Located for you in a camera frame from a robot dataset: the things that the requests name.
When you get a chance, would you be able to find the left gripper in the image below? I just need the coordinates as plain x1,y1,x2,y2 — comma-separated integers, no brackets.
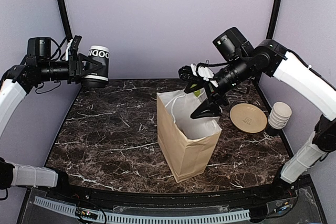
38,52,102,83

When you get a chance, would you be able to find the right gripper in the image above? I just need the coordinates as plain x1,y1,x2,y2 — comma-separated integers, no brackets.
185,54,254,118

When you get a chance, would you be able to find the black paper coffee cup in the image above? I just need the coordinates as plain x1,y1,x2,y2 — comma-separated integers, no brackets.
85,45,110,81

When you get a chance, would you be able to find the brown paper bag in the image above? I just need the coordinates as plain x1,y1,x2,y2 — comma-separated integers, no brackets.
156,90,222,183

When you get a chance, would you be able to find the stack of paper cups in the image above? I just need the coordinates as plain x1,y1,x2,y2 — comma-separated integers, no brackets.
264,102,292,139

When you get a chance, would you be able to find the single black lid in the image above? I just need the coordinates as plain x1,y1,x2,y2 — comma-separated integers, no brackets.
81,74,109,88

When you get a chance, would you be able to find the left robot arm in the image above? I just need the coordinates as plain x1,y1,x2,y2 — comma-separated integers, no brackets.
1,36,110,201

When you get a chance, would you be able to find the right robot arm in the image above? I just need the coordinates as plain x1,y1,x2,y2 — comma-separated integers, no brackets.
178,27,335,200

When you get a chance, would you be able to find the green bowl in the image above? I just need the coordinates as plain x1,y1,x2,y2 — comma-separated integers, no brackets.
193,90,202,98

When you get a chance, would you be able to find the beige plate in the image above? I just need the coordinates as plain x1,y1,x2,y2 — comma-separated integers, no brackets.
229,103,268,133

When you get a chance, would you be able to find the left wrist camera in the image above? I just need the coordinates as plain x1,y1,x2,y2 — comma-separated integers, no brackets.
65,35,82,61

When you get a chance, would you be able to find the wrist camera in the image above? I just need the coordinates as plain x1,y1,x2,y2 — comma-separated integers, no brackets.
178,63,218,88
65,35,82,61

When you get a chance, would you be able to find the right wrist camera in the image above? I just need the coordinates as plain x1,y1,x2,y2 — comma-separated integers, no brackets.
178,63,218,88

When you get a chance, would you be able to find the left black frame post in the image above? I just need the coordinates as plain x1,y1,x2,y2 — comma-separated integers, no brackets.
57,0,73,42

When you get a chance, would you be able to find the black frame post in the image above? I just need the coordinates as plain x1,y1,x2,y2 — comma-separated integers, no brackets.
57,0,73,42
266,0,281,39

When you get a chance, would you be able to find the right black frame post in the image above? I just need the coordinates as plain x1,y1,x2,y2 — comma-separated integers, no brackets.
266,0,281,39

